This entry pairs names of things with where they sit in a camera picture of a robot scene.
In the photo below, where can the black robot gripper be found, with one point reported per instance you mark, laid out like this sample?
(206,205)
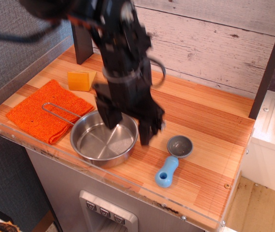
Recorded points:
(130,95)

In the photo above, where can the stainless steel pot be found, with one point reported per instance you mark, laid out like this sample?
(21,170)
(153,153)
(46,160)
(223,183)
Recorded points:
(101,146)

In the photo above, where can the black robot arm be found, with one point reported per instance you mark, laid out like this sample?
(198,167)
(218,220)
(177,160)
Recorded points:
(123,42)

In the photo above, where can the yellow cheese wedge block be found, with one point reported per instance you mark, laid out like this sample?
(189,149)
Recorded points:
(80,80)

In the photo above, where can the orange knitted cloth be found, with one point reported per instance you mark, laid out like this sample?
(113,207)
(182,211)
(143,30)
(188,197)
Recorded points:
(49,113)

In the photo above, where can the grey toy fridge cabinet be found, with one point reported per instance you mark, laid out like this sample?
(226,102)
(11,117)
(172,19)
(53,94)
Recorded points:
(63,184)

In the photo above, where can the silver dispenser panel with buttons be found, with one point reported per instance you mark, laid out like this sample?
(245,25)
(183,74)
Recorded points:
(105,213)

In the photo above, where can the clear acrylic table guard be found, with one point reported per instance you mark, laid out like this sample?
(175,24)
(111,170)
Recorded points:
(215,121)

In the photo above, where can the white cabinet at right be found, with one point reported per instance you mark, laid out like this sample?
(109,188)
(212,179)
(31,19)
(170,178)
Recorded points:
(258,164)

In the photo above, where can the black and yellow object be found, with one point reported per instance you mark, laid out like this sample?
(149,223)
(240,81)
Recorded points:
(6,227)

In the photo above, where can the blue handled grey scoop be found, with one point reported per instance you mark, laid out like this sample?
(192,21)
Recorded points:
(179,147)

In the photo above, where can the dark right frame post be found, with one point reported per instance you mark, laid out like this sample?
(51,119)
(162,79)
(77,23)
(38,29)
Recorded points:
(263,87)

